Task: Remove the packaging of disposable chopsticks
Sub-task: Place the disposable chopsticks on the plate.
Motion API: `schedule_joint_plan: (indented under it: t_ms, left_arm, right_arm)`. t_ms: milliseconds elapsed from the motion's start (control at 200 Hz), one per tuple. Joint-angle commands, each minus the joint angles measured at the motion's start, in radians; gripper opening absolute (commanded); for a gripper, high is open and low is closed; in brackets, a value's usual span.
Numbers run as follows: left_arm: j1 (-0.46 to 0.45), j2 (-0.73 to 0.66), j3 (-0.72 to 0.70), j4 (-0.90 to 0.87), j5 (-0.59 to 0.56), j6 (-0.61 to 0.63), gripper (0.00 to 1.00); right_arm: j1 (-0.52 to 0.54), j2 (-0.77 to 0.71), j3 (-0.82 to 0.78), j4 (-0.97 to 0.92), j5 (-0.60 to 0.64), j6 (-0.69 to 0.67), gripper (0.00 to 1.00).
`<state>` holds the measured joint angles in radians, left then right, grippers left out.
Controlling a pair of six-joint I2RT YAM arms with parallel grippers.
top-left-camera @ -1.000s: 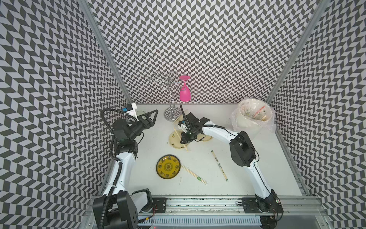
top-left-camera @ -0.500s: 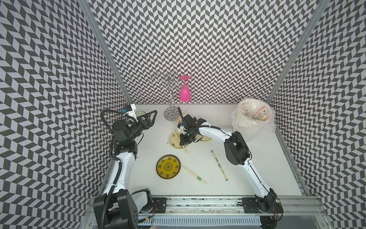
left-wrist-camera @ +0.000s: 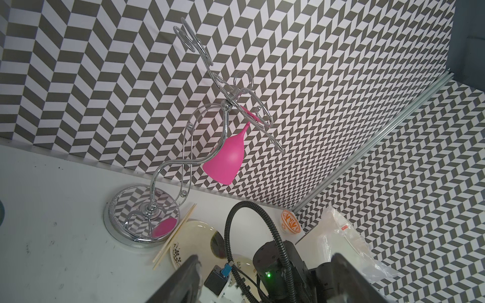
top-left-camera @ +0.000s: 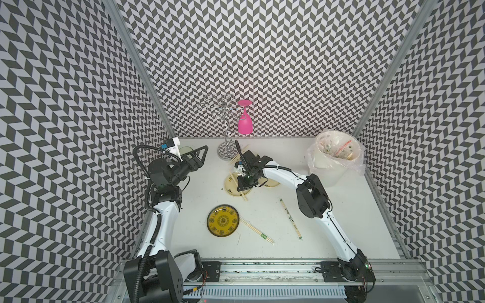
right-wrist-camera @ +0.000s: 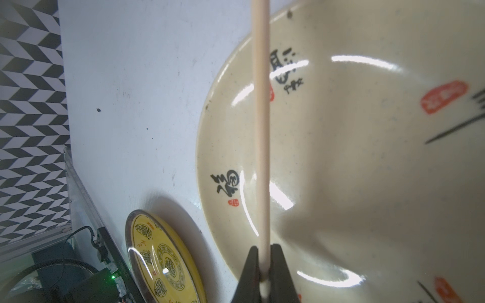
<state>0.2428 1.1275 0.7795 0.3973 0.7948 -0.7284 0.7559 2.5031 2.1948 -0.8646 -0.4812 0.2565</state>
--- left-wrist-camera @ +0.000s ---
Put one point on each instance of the cream plate with black spot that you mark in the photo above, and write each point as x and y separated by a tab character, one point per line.
201	239

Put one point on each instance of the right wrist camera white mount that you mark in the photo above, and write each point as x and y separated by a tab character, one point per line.
217	287

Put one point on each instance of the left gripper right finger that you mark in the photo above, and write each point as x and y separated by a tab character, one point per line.
349	285

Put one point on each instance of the chopsticks panda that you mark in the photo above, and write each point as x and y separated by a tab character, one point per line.
165	248

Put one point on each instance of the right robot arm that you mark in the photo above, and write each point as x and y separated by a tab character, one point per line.
281	274

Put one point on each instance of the cream plate right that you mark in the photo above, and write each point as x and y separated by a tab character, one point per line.
246	266

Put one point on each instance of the pink plastic wine glass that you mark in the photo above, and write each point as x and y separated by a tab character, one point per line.
224	167

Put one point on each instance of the metal glass holder stand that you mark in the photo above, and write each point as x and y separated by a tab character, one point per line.
145	216

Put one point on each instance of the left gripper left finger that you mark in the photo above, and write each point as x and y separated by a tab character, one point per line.
183	286

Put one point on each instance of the orange patterned bowl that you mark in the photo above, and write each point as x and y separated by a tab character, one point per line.
289	223

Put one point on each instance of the white trash bucket with bag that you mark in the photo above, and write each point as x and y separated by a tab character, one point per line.
335	234

